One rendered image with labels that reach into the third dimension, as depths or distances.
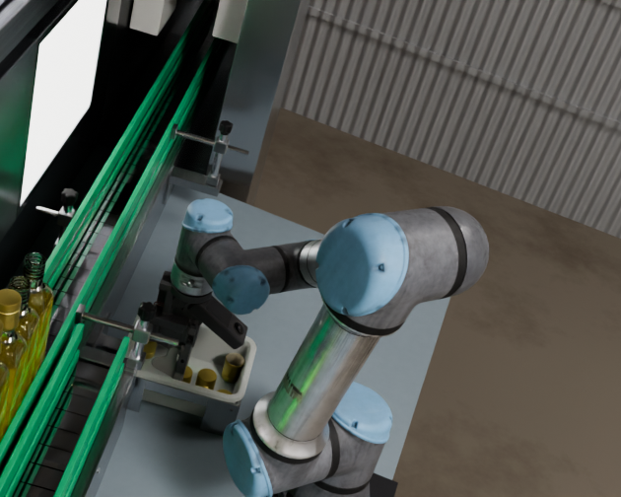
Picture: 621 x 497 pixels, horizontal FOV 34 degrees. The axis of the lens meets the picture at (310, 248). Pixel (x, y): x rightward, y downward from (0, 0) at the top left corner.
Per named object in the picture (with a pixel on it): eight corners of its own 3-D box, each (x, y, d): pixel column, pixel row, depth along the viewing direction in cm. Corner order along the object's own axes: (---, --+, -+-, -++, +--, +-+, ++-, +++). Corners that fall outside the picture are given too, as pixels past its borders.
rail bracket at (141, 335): (74, 339, 169) (84, 281, 162) (172, 368, 170) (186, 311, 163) (68, 351, 167) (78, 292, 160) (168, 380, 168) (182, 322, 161)
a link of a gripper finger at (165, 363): (148, 378, 180) (159, 334, 176) (180, 387, 180) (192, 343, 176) (144, 388, 177) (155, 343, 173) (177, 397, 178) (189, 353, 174)
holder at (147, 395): (105, 333, 192) (111, 302, 188) (246, 375, 194) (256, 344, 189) (77, 395, 178) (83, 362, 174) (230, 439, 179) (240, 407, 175)
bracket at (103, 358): (79, 373, 174) (85, 342, 170) (134, 389, 174) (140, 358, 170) (73, 387, 171) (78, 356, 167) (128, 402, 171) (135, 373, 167)
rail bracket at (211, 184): (160, 190, 229) (178, 103, 216) (233, 212, 229) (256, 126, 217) (155, 201, 225) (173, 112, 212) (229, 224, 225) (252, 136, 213)
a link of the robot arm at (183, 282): (224, 256, 171) (214, 285, 164) (218, 277, 173) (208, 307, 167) (179, 244, 170) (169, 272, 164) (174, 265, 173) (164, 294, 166)
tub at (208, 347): (133, 339, 193) (141, 304, 188) (248, 373, 193) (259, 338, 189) (106, 402, 178) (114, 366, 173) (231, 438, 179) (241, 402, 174)
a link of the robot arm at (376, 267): (321, 494, 158) (482, 255, 123) (238, 521, 150) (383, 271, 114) (287, 430, 164) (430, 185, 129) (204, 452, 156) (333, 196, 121)
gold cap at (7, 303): (-12, 314, 135) (-9, 289, 133) (16, 312, 137) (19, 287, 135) (-7, 332, 133) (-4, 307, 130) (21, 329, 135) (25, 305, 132)
